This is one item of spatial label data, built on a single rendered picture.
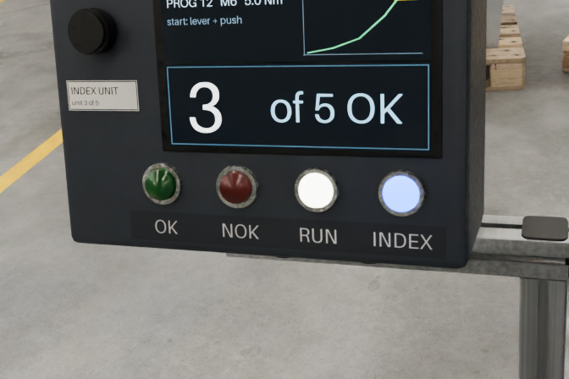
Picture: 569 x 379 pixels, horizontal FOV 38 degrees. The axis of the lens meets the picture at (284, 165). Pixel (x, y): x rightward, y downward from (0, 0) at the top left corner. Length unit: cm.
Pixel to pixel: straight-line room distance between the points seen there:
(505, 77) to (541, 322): 304
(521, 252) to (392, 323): 168
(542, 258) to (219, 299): 188
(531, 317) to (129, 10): 33
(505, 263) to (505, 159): 247
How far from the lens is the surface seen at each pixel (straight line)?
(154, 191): 51
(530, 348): 59
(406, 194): 46
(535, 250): 55
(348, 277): 240
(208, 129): 50
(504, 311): 225
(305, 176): 48
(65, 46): 54
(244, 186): 49
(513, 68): 359
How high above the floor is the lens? 134
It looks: 26 degrees down
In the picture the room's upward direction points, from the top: 7 degrees counter-clockwise
